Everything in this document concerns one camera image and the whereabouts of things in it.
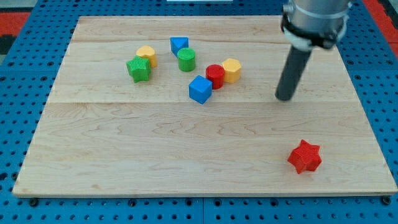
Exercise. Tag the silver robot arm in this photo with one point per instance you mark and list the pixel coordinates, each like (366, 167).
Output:
(307, 24)

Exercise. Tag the blue cube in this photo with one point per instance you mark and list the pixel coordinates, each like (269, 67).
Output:
(200, 89)

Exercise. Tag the green star block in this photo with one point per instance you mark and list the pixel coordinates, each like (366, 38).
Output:
(139, 69)

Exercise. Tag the red star block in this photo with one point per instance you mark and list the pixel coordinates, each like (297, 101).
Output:
(305, 157)

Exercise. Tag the red cylinder block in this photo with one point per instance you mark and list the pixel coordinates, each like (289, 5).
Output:
(215, 74)

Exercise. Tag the wooden board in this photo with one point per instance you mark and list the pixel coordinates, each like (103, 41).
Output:
(103, 136)

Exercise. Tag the yellow hexagon block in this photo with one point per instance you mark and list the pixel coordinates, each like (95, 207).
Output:
(232, 70)

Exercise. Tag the green cylinder block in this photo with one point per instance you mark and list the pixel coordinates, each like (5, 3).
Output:
(186, 59)

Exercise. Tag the blue triangle block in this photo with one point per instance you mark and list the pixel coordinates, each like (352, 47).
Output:
(177, 43)

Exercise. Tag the yellow heart block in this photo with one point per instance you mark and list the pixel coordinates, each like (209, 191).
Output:
(149, 53)

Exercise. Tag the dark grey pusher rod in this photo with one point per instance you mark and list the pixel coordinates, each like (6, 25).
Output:
(294, 66)

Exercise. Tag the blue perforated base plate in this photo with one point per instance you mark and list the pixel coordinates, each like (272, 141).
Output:
(31, 65)

